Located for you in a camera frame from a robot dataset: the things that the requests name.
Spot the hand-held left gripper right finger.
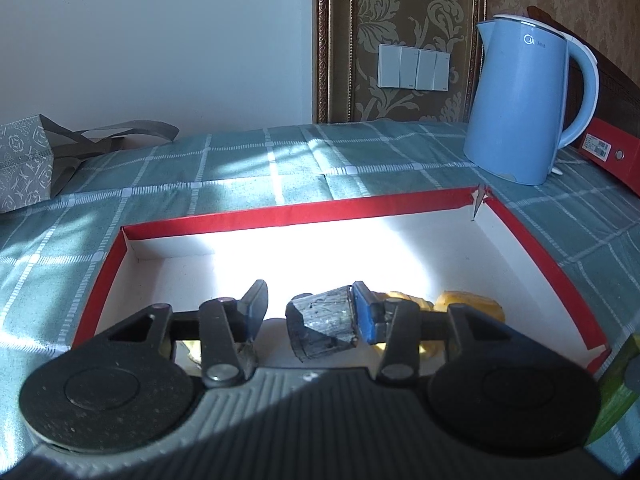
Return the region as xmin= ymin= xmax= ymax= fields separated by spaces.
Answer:
xmin=351 ymin=281 xmax=523 ymax=386

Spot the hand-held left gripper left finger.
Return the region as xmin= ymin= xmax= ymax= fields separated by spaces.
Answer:
xmin=74 ymin=279 xmax=270 ymax=389

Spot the metallic object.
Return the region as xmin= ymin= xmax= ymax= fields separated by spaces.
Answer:
xmin=285 ymin=284 xmax=360 ymax=363

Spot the red cardboard box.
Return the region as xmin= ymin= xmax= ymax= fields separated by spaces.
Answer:
xmin=71 ymin=184 xmax=613 ymax=377

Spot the ridged yellow fruit piece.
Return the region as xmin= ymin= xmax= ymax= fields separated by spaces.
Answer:
xmin=434 ymin=289 xmax=506 ymax=322

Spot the green cucumber piece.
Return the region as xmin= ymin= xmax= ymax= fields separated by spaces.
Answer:
xmin=585 ymin=332 xmax=640 ymax=447

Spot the green plaid cloth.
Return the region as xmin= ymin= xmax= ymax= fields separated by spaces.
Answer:
xmin=0 ymin=120 xmax=640 ymax=480

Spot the blue electric kettle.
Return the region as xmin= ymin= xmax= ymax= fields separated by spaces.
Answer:
xmin=463 ymin=13 xmax=600 ymax=187

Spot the grey patterned bag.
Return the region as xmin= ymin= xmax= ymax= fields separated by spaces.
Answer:
xmin=0 ymin=115 xmax=180 ymax=214

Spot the red file box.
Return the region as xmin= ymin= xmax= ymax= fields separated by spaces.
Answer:
xmin=572 ymin=115 xmax=640 ymax=189

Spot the dark wooden headboard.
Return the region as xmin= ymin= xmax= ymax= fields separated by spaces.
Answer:
xmin=526 ymin=6 xmax=640 ymax=142

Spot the white wall switch panel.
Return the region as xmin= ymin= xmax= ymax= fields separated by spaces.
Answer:
xmin=377 ymin=43 xmax=451 ymax=92

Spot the ornate wooden wall frame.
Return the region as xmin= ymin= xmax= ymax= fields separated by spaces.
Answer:
xmin=312 ymin=0 xmax=489 ymax=125

